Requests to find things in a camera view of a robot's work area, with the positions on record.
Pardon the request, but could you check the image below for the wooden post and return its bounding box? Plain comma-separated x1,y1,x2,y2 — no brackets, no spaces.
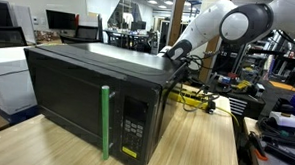
165,0,187,48

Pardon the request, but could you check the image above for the white device with black knob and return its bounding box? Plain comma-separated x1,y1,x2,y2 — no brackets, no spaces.
268,103,295,129

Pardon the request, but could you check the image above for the yellow and black power strip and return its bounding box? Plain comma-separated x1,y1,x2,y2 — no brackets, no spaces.
167,87,218,116

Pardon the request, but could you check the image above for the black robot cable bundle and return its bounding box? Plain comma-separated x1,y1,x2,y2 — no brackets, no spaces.
274,29,295,54

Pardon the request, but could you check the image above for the orange handled tool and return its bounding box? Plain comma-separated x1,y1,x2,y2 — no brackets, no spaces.
247,131,270,162

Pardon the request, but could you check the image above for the coiled black cable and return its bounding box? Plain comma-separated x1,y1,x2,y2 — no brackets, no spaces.
256,116,295,148

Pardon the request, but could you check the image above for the white wall thermostat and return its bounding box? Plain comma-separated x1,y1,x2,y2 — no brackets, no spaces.
31,15,40,26

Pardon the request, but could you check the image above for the yellow power cord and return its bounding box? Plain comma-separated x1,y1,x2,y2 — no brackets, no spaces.
214,105,242,130

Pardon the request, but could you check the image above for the white storage box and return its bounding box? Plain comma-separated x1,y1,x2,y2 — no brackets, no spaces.
0,44,42,118

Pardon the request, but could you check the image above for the black aluminium extrusion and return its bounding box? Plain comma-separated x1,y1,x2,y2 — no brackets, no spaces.
264,144,295,164

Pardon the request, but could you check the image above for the orange floor mat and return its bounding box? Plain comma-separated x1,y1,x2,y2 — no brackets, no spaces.
268,80,295,93

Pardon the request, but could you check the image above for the green microwave door handle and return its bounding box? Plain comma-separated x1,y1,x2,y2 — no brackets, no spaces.
97,84,113,161

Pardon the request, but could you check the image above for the white board panel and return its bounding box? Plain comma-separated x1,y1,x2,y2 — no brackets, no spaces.
8,4,39,46

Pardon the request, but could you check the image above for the black vented computer case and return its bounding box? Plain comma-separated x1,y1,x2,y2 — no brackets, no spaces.
219,90,267,121

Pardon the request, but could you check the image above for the yellow object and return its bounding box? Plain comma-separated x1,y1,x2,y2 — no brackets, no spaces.
235,79,253,92

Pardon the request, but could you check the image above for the black office chair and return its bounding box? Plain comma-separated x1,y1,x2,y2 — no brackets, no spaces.
58,24,104,47

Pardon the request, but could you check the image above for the brown clutter pile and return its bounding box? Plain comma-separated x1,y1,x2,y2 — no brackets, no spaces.
33,29,65,46

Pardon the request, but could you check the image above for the black microwave oven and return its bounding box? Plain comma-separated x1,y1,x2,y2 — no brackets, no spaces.
18,39,190,165

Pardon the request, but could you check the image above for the wide black monitor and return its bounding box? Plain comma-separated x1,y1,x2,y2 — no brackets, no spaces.
0,0,20,29

